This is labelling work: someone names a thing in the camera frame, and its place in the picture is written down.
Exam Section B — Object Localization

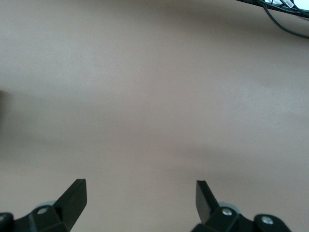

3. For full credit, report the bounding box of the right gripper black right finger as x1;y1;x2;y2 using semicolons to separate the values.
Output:
192;180;254;232

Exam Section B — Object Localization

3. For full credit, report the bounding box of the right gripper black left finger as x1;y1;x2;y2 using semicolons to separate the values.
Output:
14;178;87;232

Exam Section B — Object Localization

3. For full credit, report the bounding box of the looping black cable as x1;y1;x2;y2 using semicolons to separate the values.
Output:
255;0;309;39

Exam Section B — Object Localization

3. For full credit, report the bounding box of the black cable with barcode label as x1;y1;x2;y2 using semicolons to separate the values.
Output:
235;0;309;17

